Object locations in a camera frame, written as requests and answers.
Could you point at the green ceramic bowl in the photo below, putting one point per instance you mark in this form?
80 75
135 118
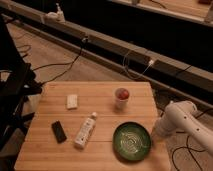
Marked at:
131 141

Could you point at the black stand at left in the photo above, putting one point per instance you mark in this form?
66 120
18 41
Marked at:
19 84

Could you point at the black phone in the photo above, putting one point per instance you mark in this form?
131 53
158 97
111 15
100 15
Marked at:
58 132

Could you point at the white plastic bottle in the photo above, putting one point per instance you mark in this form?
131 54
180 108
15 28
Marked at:
85 131

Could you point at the white device on rail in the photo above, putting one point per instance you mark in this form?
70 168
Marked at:
58 15

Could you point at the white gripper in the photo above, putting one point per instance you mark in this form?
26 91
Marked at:
160 128

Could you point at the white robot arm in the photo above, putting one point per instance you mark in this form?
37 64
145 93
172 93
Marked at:
182 115

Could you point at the red ball in cup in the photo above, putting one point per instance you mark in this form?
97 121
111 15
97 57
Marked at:
123 94

